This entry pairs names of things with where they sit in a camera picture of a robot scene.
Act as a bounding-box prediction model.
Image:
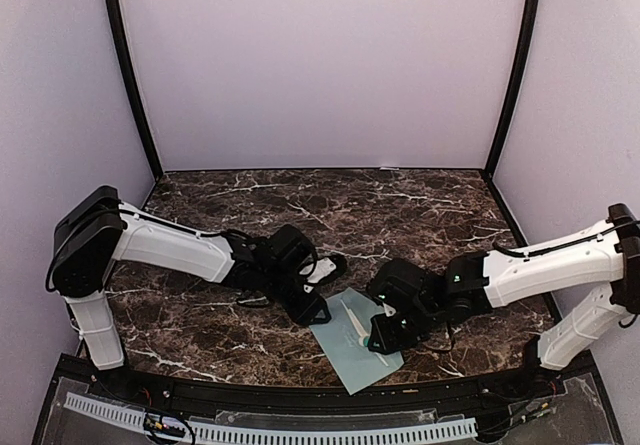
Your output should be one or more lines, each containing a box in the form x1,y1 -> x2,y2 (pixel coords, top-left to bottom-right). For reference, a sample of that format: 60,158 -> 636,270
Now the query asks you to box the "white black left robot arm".
45,186 -> 331,401

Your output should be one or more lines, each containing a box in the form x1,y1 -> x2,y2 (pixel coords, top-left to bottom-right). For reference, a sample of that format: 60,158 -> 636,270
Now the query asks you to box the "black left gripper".
261,265 -> 332,327

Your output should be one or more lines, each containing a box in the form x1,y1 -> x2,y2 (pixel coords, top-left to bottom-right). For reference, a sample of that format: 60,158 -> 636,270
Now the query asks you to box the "black left corner frame post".
104,0 -> 164,182

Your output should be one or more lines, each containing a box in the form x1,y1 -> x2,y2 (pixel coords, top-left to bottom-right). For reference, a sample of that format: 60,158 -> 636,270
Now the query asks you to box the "black right corner frame post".
483,0 -> 539,182

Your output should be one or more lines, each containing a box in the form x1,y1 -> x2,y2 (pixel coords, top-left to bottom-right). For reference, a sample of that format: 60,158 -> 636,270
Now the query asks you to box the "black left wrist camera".
299,254 -> 348,287

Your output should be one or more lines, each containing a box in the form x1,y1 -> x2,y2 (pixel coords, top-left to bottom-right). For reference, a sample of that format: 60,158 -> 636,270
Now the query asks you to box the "black front table rail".
76,359 -> 556,423

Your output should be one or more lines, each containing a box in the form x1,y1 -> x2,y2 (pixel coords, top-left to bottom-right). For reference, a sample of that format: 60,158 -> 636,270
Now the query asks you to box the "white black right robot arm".
363,203 -> 639,399

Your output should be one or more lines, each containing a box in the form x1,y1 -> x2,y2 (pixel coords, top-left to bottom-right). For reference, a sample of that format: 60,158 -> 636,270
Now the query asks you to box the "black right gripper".
368,302 -> 442,355

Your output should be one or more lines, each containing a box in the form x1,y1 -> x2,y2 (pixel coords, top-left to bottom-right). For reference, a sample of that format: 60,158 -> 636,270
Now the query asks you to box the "black corner frame post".
104,0 -> 164,182
483,0 -> 539,182

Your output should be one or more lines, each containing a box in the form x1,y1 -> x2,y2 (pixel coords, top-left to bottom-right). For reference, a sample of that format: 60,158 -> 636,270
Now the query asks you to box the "light blue paper envelope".
310,288 -> 404,395

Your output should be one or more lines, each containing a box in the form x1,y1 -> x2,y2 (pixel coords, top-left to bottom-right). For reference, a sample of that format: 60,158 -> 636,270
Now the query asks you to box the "white slotted cable duct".
64,392 -> 477,444

